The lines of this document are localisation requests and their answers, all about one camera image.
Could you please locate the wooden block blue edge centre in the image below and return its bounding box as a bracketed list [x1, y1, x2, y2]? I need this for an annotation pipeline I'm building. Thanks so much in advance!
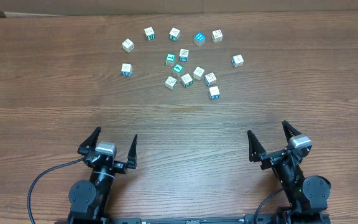
[204, 72, 217, 86]

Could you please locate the cardboard backdrop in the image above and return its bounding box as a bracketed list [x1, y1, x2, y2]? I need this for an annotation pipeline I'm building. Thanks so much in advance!
[0, 0, 358, 17]

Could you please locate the blue top wooden block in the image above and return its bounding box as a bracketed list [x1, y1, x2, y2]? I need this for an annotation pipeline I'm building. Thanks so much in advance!
[194, 32, 206, 47]

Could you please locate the wooden block blue T side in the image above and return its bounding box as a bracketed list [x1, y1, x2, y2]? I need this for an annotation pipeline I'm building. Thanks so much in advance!
[209, 86, 220, 100]

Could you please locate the wooden block animal drawing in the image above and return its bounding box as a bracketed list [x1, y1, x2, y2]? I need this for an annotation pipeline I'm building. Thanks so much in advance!
[165, 76, 178, 90]

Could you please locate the green number seven block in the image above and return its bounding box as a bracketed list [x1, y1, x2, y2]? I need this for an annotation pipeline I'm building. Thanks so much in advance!
[165, 54, 176, 66]

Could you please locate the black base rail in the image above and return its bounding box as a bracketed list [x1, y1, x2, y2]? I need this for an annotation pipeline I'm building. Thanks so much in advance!
[55, 214, 331, 224]

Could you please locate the wooden block blue side left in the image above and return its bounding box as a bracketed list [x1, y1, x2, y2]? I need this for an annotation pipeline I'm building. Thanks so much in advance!
[121, 63, 133, 77]

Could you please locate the wooden block umbrella right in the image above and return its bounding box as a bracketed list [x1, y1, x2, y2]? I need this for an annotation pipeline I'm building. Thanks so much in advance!
[231, 54, 244, 68]

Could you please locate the green number four block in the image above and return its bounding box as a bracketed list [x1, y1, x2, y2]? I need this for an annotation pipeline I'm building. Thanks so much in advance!
[172, 64, 184, 77]

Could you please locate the wooden block far left upper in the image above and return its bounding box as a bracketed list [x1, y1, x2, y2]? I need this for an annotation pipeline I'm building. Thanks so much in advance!
[122, 39, 134, 53]

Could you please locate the wooden block teal side top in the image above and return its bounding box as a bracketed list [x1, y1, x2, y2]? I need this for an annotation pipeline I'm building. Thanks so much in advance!
[169, 27, 180, 42]

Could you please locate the wooden block M drawing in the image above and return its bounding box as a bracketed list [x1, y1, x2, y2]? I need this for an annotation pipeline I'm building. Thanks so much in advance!
[181, 73, 193, 88]

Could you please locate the leaf block blue side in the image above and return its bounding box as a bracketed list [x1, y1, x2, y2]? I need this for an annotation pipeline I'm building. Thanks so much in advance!
[179, 49, 189, 62]

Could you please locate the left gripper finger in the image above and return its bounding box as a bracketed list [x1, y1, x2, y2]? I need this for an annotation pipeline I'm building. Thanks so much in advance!
[127, 135, 137, 169]
[77, 127, 101, 156]

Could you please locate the wooden block green side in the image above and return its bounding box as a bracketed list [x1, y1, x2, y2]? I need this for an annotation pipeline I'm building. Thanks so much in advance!
[144, 27, 155, 40]

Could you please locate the wooden block top right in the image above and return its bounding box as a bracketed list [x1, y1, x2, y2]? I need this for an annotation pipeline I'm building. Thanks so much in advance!
[212, 29, 223, 43]

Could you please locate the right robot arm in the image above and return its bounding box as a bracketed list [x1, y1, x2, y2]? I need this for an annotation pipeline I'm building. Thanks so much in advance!
[244, 120, 331, 224]

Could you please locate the plain wooden block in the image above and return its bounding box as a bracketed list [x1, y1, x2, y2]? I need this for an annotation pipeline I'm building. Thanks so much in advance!
[193, 67, 204, 80]

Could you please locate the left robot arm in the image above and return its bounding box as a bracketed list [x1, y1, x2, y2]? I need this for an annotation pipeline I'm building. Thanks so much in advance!
[67, 127, 137, 224]

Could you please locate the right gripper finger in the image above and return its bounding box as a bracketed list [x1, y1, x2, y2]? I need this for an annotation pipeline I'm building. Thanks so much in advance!
[282, 120, 302, 144]
[247, 130, 266, 162]

